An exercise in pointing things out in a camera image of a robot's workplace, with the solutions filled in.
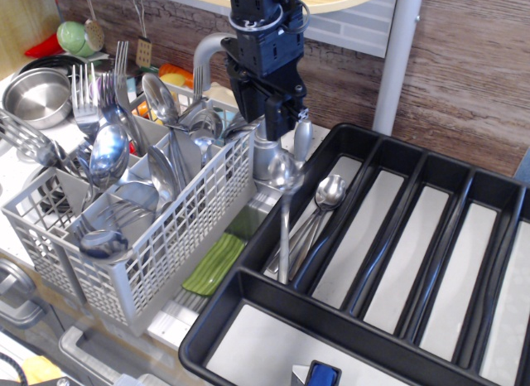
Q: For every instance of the black blue robot gripper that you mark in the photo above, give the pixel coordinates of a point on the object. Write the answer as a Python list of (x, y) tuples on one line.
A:
[(262, 62)]

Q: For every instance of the small steel spoon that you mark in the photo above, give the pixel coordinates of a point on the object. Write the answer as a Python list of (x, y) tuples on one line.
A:
[(288, 178)]

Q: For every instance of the fork at back basket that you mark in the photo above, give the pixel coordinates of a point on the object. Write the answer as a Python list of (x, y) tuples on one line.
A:
[(198, 75)]

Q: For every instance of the tall spoon at back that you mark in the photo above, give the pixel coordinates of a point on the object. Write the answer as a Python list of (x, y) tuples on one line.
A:
[(159, 99)]

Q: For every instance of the top spoon in tray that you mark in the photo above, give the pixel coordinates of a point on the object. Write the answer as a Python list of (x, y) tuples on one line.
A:
[(330, 193)]

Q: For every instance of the spoon in tray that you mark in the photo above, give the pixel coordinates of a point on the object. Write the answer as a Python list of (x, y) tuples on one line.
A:
[(330, 193), (306, 240)]

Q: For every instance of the spoon in middle compartment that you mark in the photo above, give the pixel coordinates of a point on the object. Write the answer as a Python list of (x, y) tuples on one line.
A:
[(161, 175)]

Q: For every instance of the lower spoon in tray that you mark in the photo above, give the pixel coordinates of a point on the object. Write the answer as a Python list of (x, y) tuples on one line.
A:
[(306, 240)]

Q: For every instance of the large spoon bowl left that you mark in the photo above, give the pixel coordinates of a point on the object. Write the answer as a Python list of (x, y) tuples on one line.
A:
[(109, 157)]

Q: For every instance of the grey plastic cutlery basket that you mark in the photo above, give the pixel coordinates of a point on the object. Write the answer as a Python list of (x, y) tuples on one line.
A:
[(162, 249)]

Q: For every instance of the black cutlery tray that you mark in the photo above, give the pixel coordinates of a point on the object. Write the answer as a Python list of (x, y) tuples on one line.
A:
[(420, 277)]

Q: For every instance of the large spoon front corner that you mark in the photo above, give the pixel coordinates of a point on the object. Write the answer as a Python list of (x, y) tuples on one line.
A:
[(103, 244)]

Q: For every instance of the silver toy faucet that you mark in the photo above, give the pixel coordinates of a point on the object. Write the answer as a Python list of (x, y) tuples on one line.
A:
[(264, 150)]

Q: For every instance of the orange toy vegetable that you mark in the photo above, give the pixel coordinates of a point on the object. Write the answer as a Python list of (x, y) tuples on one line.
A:
[(176, 75)]

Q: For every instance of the tall thin fork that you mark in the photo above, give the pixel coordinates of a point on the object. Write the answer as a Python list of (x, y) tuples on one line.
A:
[(121, 97)]

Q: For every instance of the green ribbed plate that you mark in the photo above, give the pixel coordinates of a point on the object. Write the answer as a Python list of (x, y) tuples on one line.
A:
[(214, 266)]

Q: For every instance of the steel fork at left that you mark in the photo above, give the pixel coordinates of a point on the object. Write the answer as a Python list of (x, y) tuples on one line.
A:
[(85, 99)]

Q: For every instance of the green toy ball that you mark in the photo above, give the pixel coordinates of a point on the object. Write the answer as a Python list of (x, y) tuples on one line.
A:
[(81, 39)]

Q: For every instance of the red toy pepper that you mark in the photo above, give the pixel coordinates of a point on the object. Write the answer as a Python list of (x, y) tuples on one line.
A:
[(50, 46)]

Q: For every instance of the steel round pan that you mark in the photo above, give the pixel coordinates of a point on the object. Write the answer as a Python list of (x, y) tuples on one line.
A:
[(41, 97)]

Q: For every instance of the blue object at bottom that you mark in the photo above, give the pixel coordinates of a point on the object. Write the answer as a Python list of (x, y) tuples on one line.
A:
[(322, 374)]

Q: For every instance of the grey metal post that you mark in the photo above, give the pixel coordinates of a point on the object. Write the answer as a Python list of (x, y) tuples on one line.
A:
[(405, 19)]

